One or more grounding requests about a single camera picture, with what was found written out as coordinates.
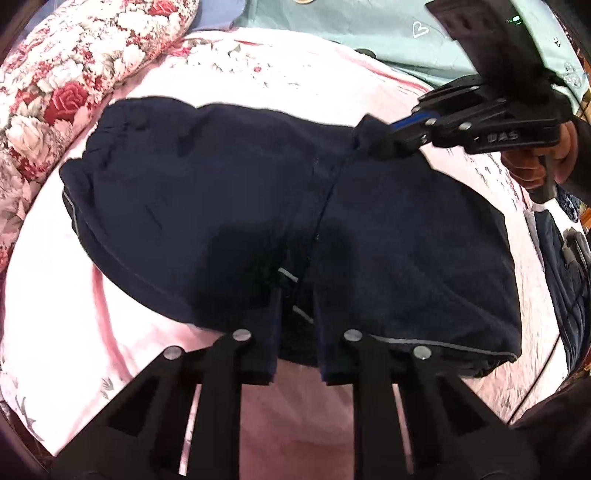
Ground red floral pillow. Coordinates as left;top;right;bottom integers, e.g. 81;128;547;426
0;0;201;273

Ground black cable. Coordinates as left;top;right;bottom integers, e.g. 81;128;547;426
505;231;591;425

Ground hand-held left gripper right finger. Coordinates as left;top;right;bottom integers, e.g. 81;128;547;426
313;286;541;480

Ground person's right hand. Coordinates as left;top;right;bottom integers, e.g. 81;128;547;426
501;120;579;190

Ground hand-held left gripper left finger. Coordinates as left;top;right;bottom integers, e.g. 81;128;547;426
51;286;282;480

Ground person's dark trousers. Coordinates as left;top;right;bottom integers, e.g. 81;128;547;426
510;378;591;467

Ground person's navy jacket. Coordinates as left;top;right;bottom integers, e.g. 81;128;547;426
531;185;591;370

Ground teal heart print sheet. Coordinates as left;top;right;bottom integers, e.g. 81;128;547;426
235;0;591;107

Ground person's right forearm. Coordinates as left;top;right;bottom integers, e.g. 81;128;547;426
561;117;591;206

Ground navy pants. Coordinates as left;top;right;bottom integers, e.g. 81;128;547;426
59;95;525;386

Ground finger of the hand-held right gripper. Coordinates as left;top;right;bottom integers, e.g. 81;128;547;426
383;119;472;160
392;76;490;136

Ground pink floral bed sheet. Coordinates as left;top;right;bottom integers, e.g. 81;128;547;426
0;28;578;457

